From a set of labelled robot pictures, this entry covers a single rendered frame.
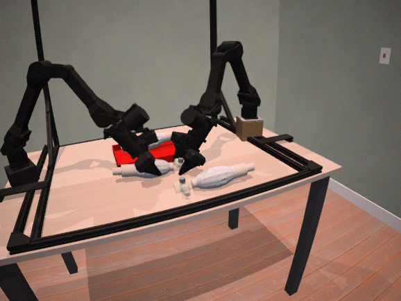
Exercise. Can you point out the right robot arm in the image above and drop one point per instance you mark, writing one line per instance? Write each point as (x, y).
(39, 74)

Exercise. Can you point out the red tray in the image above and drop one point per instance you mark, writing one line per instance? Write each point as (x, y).
(164, 151)

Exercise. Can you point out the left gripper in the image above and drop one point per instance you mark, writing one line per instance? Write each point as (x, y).
(191, 155)

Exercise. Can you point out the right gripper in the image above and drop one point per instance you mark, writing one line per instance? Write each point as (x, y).
(145, 162)

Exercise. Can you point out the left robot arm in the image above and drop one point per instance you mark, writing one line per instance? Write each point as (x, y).
(210, 102)

